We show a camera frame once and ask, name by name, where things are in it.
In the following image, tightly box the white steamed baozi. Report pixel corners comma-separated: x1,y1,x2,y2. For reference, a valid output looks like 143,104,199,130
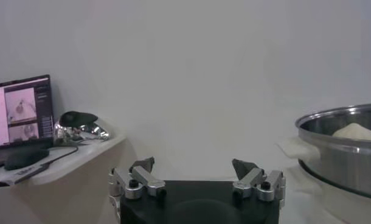
331,122,371,141

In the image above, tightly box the black computer mouse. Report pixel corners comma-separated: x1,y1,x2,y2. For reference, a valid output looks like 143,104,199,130
4,147,50,171

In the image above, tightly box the cream electric cooking pot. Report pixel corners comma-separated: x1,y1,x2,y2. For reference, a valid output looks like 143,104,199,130
282,166,371,224

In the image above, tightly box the black laptop beside chrome object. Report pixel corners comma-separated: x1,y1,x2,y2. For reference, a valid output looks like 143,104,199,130
0,74,55,171

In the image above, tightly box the stainless steel steamer basket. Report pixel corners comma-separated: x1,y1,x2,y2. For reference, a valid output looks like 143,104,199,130
276,102,371,200

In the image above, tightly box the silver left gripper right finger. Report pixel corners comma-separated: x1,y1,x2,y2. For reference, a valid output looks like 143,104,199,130
232,158,286,202

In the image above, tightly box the shiny chrome helmet-like object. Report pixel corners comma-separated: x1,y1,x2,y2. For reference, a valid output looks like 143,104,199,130
53,111,111,147

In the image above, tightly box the grey usb hub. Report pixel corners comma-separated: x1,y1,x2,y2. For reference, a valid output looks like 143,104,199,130
0,163,51,188

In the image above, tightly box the black usb hub cable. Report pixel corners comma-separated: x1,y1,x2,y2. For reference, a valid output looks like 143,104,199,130
36,145,80,171

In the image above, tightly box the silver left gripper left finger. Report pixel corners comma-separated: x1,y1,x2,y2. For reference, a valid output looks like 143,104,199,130
108,156,167,201

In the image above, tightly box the white side table with mouse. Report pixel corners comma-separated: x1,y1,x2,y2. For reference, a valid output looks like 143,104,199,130
0,135,134,224

